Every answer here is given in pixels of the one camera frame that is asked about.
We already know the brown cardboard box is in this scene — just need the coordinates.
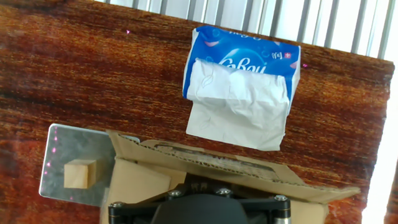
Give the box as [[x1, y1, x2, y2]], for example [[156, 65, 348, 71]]
[[99, 129, 361, 224]]

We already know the small wooden cube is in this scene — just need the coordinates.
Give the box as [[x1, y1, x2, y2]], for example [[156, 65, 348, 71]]
[[63, 158, 108, 190]]

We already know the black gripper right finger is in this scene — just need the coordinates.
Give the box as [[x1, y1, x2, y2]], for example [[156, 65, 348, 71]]
[[204, 182, 292, 224]]

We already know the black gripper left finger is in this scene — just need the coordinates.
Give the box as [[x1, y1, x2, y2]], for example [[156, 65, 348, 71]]
[[108, 182, 195, 224]]

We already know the blue tissue pack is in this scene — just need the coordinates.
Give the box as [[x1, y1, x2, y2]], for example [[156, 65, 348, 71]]
[[182, 25, 302, 152]]

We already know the silver digital kitchen scale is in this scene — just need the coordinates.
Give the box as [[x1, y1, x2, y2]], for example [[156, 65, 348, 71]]
[[38, 123, 141, 208]]

